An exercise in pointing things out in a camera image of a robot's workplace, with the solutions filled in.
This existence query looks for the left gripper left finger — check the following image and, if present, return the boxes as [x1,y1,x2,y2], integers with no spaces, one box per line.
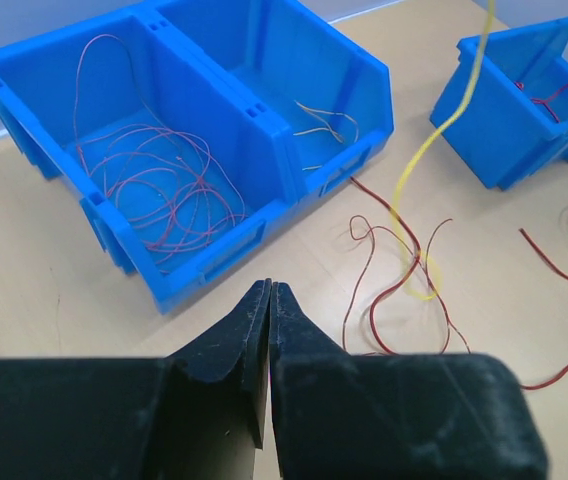
[0,279,272,479]

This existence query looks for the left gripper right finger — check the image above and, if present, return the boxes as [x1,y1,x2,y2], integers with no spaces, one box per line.
[269,283,549,479]

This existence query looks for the thin striped red wire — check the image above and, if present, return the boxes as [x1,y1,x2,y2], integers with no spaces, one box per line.
[342,215,380,354]

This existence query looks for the pale orange pulled wire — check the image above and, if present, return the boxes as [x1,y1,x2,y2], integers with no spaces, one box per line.
[292,99,360,172]

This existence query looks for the red wire tangle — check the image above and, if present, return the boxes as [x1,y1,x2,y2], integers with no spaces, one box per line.
[349,174,568,391]

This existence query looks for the yellow wire tangle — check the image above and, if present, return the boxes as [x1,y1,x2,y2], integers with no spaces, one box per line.
[391,0,498,302]

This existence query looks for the blue double bin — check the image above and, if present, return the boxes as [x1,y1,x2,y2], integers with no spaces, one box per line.
[0,1,393,313]

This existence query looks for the blue single bin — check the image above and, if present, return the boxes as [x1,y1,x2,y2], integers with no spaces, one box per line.
[443,17,568,190]

